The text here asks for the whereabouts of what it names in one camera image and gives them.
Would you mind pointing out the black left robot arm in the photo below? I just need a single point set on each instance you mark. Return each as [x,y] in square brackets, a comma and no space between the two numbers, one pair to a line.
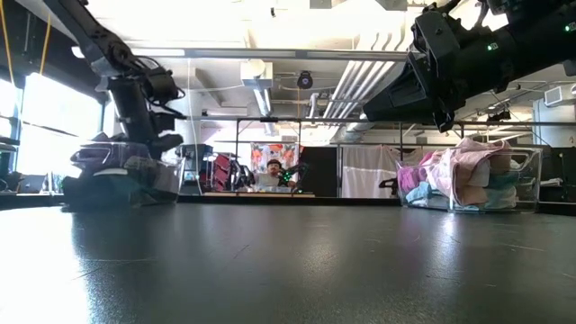
[103,42]

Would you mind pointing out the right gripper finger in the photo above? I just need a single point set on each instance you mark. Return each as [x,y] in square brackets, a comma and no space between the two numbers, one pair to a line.
[396,103]
[444,120]

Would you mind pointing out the black round ceiling camera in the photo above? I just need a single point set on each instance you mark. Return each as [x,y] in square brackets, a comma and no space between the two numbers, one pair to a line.
[305,81]

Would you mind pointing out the background black robot arm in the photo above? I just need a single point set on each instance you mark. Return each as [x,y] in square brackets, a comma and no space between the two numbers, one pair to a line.
[294,173]

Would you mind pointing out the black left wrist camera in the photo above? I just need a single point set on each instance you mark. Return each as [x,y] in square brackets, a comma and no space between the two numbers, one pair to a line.
[165,122]

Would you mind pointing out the white curtain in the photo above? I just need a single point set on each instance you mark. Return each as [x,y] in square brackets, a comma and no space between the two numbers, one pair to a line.
[364,171]

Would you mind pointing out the black panel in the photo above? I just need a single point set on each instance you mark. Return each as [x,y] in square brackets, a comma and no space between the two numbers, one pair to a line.
[321,162]

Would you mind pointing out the clear plastic basket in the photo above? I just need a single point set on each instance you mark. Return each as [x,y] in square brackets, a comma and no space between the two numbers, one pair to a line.
[531,198]
[173,180]

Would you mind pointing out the black background rack frame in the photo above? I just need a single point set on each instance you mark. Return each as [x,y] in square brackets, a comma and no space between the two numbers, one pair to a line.
[269,119]

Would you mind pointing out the silver spiral duct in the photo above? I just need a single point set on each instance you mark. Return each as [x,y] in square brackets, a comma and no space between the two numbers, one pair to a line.
[357,130]

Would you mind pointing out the light blue towel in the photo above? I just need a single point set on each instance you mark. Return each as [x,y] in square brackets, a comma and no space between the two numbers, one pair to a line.
[418,193]

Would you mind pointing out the grey overhead frame bar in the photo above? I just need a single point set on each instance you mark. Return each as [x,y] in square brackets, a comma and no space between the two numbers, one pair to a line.
[270,54]

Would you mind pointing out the white wall vent box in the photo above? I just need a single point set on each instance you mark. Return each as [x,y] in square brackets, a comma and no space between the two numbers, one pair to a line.
[553,95]

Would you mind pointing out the person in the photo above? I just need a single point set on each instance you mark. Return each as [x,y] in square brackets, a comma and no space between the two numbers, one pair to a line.
[273,173]

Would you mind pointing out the magenta towel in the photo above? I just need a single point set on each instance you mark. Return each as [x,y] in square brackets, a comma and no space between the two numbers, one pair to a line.
[411,177]

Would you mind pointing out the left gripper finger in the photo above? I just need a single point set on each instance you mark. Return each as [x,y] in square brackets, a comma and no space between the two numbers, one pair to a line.
[164,144]

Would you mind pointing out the white ceiling pipes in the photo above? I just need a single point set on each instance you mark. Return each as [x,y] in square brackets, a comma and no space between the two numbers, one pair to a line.
[355,85]

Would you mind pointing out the white ceiling box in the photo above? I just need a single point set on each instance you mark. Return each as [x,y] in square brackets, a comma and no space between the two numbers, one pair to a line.
[256,74]

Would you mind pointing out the dark green towel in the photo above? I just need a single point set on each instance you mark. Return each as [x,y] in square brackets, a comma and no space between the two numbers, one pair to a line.
[121,193]

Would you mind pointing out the floral curtain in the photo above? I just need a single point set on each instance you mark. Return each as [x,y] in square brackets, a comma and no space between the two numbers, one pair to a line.
[261,153]

